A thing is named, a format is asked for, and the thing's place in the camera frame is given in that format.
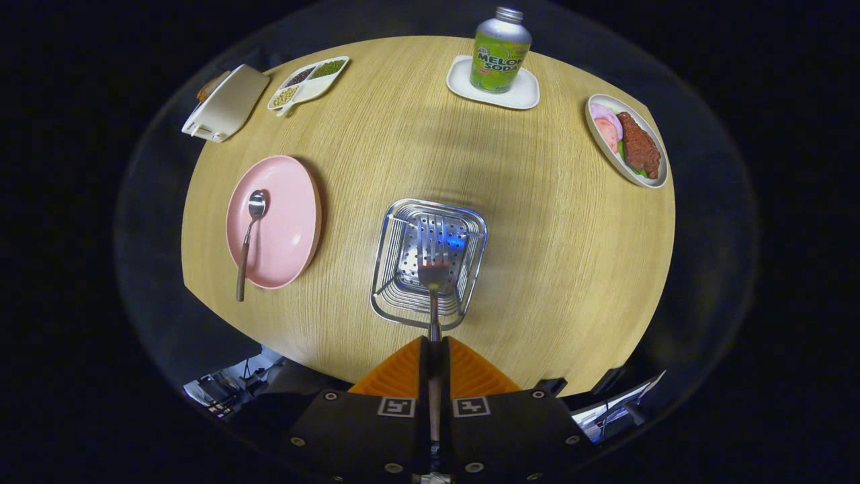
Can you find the green lettuce leaf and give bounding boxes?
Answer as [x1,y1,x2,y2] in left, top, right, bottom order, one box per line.
[619,140,650,179]

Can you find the white flat device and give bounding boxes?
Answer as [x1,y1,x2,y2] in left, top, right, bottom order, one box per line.
[571,370,667,443]

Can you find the white divided dish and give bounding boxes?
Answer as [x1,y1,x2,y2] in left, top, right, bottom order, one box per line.
[267,56,351,118]

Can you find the wooden handle metal spoon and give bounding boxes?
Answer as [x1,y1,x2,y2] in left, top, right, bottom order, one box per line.
[235,190,269,303]

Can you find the brown meat steak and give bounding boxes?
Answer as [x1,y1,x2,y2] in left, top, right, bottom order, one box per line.
[616,112,662,180]

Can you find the green label metal bottle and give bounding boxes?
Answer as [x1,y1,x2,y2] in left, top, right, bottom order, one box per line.
[470,7,533,94]

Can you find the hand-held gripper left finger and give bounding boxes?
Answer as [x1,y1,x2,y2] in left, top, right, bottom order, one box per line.
[286,336,431,484]

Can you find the white oval plate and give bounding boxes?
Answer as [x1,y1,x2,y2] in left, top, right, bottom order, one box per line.
[585,93,670,190]

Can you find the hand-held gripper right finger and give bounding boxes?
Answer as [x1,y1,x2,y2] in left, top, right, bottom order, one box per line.
[440,336,593,484]

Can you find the white toaster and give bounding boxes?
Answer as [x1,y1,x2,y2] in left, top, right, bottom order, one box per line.
[181,64,271,144]

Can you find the metal wire basket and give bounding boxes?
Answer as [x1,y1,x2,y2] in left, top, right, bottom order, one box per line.
[370,198,488,331]

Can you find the pink plate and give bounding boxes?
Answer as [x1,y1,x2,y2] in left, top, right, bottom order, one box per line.
[225,155,323,290]

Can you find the pink ham slices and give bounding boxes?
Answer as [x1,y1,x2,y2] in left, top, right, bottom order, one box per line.
[589,103,625,155]

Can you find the toast slice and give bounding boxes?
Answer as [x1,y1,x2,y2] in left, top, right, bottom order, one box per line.
[196,69,232,104]

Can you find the wooden handle metal fork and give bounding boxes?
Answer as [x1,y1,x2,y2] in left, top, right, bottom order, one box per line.
[416,214,453,448]

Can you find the white square coaster tray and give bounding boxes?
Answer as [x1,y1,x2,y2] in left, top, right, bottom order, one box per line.
[446,55,541,111]

